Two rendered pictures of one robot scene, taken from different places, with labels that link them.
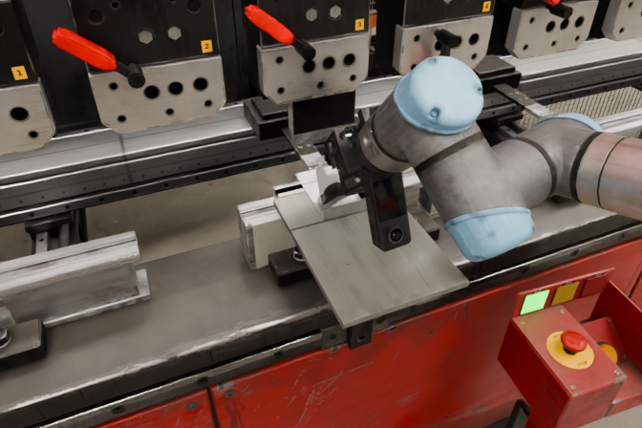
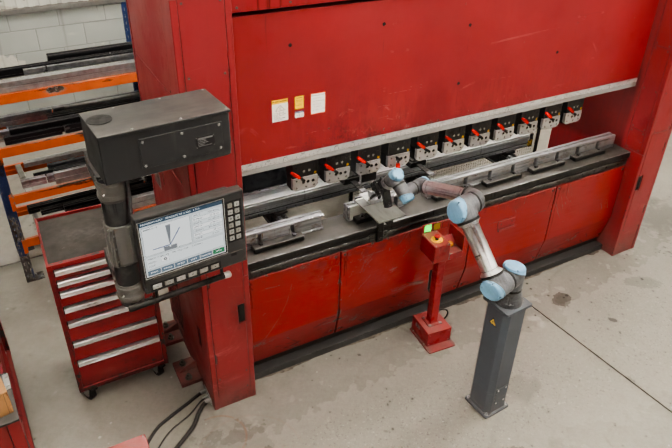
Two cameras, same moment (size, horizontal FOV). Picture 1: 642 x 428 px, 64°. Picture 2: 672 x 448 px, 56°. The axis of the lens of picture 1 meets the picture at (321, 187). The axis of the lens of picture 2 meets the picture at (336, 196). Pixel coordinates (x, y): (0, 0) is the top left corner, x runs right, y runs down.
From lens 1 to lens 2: 2.86 m
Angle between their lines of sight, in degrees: 8
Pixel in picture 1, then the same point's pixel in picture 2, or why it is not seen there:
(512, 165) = (410, 186)
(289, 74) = (363, 168)
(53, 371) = (308, 242)
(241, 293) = (347, 226)
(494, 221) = (406, 195)
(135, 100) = (332, 176)
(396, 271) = (389, 213)
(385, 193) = (386, 194)
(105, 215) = not seen: hidden behind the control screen
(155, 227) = not seen: hidden behind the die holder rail
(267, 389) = (354, 254)
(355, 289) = (380, 217)
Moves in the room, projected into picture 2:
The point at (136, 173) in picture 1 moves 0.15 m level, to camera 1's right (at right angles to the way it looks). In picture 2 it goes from (306, 196) to (331, 195)
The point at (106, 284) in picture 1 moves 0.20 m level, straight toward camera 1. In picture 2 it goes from (315, 222) to (336, 239)
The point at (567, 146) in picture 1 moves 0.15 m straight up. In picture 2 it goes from (420, 182) to (423, 158)
